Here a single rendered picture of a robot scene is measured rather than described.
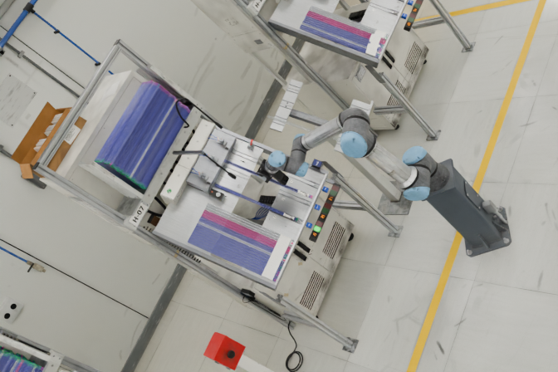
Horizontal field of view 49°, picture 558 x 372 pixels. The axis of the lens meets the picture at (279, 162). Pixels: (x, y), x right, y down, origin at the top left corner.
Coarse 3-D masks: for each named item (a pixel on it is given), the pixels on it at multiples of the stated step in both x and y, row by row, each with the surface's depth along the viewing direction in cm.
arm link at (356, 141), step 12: (348, 120) 267; (360, 120) 265; (348, 132) 262; (360, 132) 262; (348, 144) 262; (360, 144) 260; (372, 144) 265; (360, 156) 265; (372, 156) 269; (384, 156) 270; (384, 168) 274; (396, 168) 274; (408, 168) 279; (420, 168) 285; (396, 180) 280; (408, 180) 278; (420, 180) 280; (408, 192) 280; (420, 192) 279
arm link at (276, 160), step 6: (276, 150) 289; (270, 156) 289; (276, 156) 288; (282, 156) 288; (270, 162) 290; (276, 162) 287; (282, 162) 288; (270, 168) 294; (276, 168) 292; (282, 168) 291
